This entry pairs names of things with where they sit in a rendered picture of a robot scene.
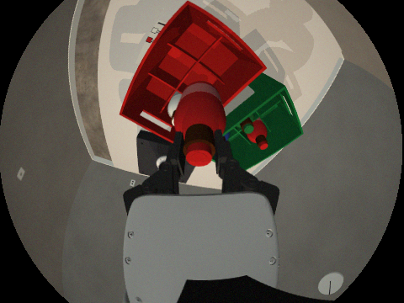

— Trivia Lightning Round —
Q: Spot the white paper strip with printed marks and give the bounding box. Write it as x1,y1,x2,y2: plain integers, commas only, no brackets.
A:
136,20,166,65

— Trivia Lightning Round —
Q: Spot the white bottle with grey label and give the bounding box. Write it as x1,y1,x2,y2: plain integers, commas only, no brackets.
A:
167,91,182,126

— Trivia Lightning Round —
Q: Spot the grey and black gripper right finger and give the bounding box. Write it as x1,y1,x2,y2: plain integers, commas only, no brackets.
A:
214,130,279,214

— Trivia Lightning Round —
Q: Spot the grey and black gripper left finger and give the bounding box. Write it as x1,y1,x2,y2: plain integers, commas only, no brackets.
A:
123,131,186,215

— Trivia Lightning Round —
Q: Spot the red crate with dividers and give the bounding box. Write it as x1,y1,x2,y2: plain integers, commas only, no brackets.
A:
120,1,267,143

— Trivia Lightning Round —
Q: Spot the blue bottle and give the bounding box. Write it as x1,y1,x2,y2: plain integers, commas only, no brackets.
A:
223,131,230,141

